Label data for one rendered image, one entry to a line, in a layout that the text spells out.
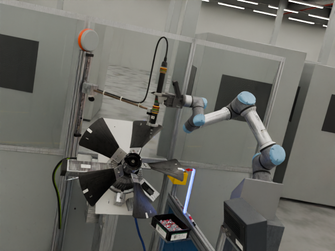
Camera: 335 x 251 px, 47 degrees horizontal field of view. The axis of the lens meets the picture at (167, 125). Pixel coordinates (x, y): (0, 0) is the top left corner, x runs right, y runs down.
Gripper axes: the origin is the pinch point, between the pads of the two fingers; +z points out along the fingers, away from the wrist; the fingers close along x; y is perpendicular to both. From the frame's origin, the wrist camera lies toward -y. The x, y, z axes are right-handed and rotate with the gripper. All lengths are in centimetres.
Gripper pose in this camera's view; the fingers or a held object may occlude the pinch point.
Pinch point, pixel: (154, 92)
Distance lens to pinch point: 236.5
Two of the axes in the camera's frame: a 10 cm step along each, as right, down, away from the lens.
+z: -9.4, -1.2, -3.3
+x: -2.9, -2.6, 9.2
